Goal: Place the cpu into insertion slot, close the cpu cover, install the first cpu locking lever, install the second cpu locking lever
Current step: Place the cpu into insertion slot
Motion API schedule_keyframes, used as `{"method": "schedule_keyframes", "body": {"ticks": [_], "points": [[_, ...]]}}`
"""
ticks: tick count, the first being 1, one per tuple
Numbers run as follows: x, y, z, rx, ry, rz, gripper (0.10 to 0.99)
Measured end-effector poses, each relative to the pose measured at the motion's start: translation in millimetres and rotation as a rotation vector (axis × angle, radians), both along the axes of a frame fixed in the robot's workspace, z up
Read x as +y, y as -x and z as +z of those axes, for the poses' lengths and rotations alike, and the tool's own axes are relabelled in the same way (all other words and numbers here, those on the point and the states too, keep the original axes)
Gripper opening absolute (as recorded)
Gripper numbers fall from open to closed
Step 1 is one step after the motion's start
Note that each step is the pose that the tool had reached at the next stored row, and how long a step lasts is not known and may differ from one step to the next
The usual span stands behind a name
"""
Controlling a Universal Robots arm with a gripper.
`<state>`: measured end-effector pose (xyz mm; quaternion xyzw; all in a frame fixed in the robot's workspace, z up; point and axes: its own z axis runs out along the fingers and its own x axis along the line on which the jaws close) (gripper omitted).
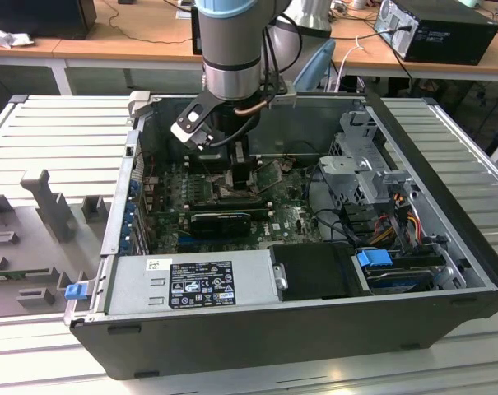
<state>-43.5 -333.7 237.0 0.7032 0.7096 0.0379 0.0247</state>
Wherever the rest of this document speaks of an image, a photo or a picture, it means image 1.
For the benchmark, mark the CPU socket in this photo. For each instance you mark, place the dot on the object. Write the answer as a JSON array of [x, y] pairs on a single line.
[[215, 196]]

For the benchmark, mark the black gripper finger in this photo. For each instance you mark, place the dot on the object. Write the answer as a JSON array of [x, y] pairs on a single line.
[[245, 177], [236, 177]]

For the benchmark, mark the black RAM slot bank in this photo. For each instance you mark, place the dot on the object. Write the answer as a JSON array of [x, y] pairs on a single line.
[[228, 204], [215, 164]]

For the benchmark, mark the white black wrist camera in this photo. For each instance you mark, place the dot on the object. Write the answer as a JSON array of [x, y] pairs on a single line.
[[187, 123]]

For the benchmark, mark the black box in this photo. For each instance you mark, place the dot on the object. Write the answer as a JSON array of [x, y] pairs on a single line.
[[38, 18]]

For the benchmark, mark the black PC case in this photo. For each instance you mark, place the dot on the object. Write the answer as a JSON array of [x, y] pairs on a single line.
[[232, 345]]

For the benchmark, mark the black desktop computer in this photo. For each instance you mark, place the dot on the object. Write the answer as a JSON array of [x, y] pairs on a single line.
[[450, 37]]

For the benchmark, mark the black graphics card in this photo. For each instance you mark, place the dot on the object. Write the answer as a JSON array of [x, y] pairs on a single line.
[[220, 224]]

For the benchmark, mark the silver power supply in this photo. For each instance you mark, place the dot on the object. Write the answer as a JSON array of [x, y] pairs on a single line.
[[129, 288]]

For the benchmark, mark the silver drive cage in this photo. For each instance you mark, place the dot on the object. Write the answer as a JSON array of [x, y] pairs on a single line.
[[343, 168]]

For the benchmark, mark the coin battery holder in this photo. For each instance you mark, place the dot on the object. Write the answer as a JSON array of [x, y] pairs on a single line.
[[287, 164]]

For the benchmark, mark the grey parts rack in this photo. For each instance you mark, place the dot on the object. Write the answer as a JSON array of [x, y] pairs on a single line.
[[47, 263]]

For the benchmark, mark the black plastic shroud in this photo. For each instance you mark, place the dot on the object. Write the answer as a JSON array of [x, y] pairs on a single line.
[[314, 271]]

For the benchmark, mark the blue slot retainer strip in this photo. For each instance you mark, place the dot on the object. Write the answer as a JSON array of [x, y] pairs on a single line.
[[130, 214]]

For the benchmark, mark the green motherboard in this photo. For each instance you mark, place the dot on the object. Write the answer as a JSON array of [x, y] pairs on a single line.
[[281, 222]]

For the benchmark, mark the white crumpled paper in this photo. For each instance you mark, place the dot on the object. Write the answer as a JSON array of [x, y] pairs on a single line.
[[10, 38]]

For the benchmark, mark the small black monitor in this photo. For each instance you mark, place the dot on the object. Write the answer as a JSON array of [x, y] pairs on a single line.
[[196, 33]]

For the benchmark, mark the white cup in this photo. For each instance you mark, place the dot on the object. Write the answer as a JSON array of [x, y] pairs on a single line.
[[359, 3]]

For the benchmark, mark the hard disk blue carrier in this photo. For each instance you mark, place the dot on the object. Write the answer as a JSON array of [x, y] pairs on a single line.
[[374, 260]]

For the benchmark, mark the blue latch clip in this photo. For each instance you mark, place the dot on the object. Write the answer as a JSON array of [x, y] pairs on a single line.
[[75, 292]]

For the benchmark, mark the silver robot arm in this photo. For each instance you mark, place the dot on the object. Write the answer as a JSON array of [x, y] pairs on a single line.
[[232, 41]]

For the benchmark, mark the grey case release latch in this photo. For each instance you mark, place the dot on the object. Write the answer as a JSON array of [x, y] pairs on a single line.
[[138, 103]]

